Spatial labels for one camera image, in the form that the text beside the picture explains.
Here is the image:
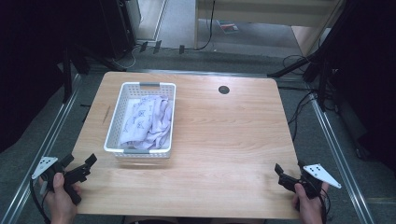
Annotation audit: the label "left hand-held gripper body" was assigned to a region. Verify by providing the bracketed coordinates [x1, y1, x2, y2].
[31, 156, 92, 206]

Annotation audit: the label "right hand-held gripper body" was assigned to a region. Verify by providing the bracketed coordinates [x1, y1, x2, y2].
[277, 163, 343, 201]

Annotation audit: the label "person's right hand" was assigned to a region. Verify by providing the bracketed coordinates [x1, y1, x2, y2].
[291, 181, 330, 224]

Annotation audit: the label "person's left hand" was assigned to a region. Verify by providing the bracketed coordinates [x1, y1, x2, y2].
[38, 172, 83, 224]

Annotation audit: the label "white plastic basket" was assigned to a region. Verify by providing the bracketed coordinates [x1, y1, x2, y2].
[103, 81, 177, 160]

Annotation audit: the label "white patterned cloth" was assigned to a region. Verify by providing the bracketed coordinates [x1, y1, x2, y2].
[119, 94, 174, 150]

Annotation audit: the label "black metal stand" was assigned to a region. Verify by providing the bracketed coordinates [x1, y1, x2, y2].
[266, 46, 335, 112]
[61, 43, 128, 105]

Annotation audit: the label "black cabinet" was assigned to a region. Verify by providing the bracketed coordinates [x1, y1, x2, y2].
[98, 0, 138, 61]

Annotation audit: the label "book on floor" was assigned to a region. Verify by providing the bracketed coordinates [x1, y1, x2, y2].
[217, 20, 240, 35]

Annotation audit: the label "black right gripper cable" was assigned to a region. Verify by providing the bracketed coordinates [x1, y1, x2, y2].
[317, 186, 332, 224]

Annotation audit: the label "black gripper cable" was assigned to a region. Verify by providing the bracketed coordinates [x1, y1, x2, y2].
[29, 178, 52, 224]
[317, 186, 332, 224]

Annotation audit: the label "metal floor rail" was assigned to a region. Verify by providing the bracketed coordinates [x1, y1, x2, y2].
[0, 74, 83, 224]
[306, 90, 376, 224]

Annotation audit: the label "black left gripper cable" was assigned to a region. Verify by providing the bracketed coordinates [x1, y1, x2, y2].
[29, 178, 52, 224]

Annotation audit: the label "black floor cables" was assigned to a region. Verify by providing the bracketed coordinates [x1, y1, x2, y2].
[280, 54, 321, 143]

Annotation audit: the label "white floor cable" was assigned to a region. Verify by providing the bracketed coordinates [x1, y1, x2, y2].
[111, 45, 141, 70]

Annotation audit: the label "black hanging cable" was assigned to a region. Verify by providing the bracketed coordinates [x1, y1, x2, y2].
[197, 0, 217, 51]

